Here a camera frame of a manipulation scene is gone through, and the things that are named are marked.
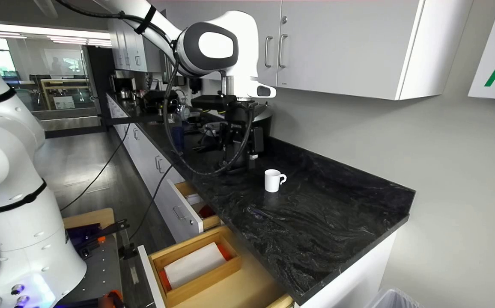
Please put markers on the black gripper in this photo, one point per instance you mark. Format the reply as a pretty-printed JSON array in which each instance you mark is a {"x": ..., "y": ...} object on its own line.
[{"x": 228, "y": 135}]

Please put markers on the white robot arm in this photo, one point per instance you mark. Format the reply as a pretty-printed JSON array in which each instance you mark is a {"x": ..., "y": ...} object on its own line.
[{"x": 38, "y": 263}]

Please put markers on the open upper wooden drawer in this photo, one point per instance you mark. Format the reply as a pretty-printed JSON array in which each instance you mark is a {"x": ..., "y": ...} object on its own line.
[{"x": 195, "y": 206}]

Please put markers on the open wooden drawer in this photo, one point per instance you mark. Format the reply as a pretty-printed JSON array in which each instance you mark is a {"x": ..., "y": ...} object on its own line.
[
  {"x": 250, "y": 287},
  {"x": 195, "y": 206}
]

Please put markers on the white paper in box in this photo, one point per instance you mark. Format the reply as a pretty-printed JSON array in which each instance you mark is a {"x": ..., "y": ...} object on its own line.
[{"x": 194, "y": 265}]

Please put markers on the wooden box in drawer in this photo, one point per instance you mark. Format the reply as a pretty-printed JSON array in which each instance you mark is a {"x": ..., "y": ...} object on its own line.
[{"x": 158, "y": 261}]

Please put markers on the open lower wooden drawer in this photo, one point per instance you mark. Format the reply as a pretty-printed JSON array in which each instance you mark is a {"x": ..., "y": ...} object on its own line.
[{"x": 250, "y": 287}]

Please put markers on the white ceramic mug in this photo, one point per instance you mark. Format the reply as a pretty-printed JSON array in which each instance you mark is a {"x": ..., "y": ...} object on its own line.
[{"x": 272, "y": 181}]

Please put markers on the white wall cabinet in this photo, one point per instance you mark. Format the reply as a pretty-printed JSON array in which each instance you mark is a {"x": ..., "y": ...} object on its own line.
[{"x": 373, "y": 49}]

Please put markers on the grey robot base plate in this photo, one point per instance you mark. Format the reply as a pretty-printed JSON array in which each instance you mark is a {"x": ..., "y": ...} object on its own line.
[{"x": 101, "y": 278}]

